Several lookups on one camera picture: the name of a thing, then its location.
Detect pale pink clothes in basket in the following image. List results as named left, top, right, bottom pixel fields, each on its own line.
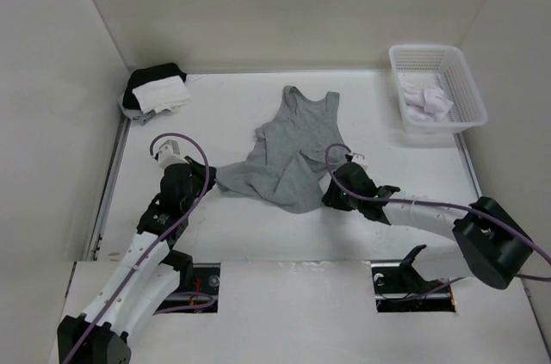
left=400, top=80, right=454, bottom=123

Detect grey tank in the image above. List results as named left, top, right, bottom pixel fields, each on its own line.
left=117, top=96, right=156, bottom=126
left=216, top=86, right=344, bottom=214

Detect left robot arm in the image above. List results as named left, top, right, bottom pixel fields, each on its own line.
left=57, top=157, right=216, bottom=363

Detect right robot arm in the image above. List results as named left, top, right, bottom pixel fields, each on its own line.
left=322, top=163, right=533, bottom=290

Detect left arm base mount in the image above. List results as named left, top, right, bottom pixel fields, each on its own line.
left=156, top=263, right=221, bottom=314

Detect folded white tank top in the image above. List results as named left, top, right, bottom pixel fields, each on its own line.
left=132, top=76, right=191, bottom=114

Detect folded grey tank top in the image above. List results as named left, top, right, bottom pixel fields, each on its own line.
left=117, top=96, right=156, bottom=126

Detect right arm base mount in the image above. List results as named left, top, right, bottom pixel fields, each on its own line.
left=371, top=244, right=455, bottom=313

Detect folded black tank top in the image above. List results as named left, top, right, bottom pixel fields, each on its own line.
left=122, top=63, right=187, bottom=110

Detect white plastic basket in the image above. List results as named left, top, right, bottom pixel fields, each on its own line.
left=388, top=44, right=488, bottom=134

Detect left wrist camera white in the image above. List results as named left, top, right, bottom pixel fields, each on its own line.
left=154, top=139, right=186, bottom=170

